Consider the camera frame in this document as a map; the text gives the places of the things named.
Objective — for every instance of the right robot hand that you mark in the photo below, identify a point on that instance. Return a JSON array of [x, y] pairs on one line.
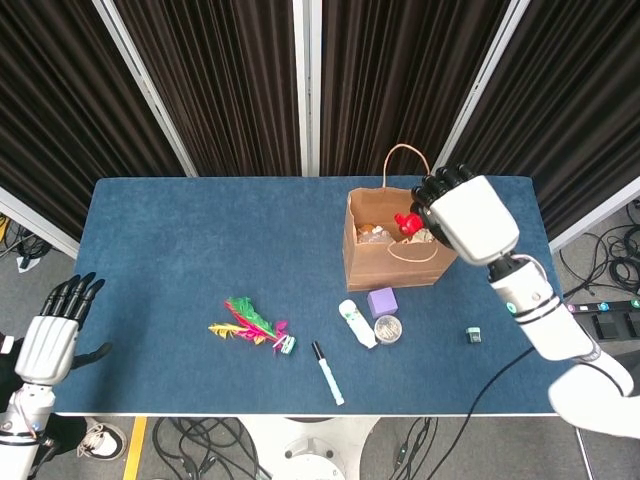
[[475, 220]]

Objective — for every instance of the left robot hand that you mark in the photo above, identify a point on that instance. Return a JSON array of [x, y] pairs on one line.
[[45, 350]]

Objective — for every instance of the small red toy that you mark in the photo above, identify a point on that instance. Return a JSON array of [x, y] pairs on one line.
[[406, 225]]

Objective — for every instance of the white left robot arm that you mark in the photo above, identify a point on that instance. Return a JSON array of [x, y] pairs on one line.
[[20, 435]]

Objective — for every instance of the brown paper bag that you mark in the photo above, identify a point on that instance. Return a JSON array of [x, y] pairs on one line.
[[395, 272]]

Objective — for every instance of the clear jar of paper clips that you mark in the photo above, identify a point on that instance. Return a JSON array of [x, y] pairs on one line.
[[388, 329]]

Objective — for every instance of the white glue bottle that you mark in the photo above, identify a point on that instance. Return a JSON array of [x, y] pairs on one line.
[[356, 325]]

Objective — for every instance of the white sneaker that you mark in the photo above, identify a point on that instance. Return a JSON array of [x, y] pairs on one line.
[[105, 437]]

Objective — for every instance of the small green sharpener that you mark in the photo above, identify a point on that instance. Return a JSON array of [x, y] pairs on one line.
[[474, 336]]

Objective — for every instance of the purple cube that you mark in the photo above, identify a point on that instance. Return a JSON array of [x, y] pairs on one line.
[[382, 302]]

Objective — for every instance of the yellow floor tape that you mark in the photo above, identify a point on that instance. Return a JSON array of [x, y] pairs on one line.
[[134, 450]]

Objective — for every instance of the black pleated curtain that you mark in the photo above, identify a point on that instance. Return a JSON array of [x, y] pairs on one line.
[[60, 100], [400, 75], [575, 75], [225, 75]]

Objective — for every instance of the black foot pedal board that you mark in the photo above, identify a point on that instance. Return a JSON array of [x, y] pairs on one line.
[[615, 325]]

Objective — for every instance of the blue table cloth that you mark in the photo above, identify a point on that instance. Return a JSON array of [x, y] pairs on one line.
[[200, 240]]

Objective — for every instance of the dark trouser leg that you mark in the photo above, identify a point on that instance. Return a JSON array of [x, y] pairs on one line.
[[631, 357]]

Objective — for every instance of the colourful feather shuttlecock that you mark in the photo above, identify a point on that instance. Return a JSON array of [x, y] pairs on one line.
[[250, 315]]

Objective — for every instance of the green white marker pen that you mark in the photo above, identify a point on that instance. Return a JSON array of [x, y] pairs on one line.
[[328, 375]]

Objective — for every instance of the low white frame beam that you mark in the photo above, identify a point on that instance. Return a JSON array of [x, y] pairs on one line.
[[595, 215], [40, 222]]

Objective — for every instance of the slanted white frame post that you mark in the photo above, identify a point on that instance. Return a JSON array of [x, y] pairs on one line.
[[479, 85], [146, 85]]

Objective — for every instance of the upright white frame post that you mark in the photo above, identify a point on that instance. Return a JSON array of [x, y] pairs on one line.
[[306, 85]]

